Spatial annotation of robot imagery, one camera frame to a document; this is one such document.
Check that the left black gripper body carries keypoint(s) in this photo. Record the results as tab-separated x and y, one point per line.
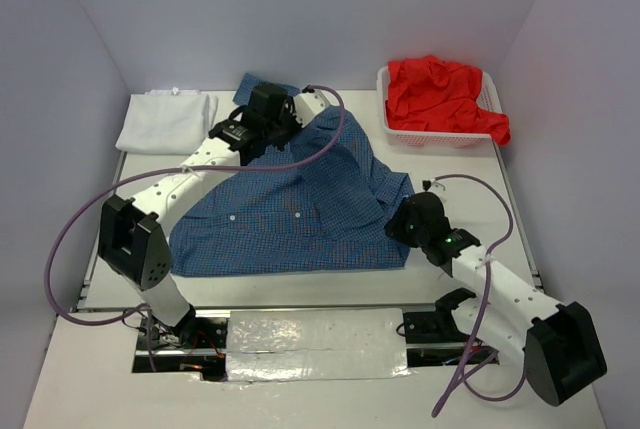
280	132

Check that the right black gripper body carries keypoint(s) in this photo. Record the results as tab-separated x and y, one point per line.
403	229

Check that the blue plaid long sleeve shirt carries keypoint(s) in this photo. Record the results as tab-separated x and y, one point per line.
320	204

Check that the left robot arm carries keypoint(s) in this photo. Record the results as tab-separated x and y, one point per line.
133	232

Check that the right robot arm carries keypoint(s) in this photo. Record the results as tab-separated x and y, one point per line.
555	344

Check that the folded white shirt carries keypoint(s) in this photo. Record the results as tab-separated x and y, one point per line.
167	122

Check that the red shirt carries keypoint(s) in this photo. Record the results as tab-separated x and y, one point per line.
429	94

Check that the shiny silver tape sheet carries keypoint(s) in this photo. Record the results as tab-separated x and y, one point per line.
280	346

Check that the white plastic basket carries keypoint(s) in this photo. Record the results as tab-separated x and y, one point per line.
488	99

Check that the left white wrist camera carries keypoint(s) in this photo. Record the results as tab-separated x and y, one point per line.
308	104

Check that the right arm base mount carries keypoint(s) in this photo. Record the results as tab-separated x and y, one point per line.
431	336

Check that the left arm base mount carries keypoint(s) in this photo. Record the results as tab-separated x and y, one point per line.
203	353

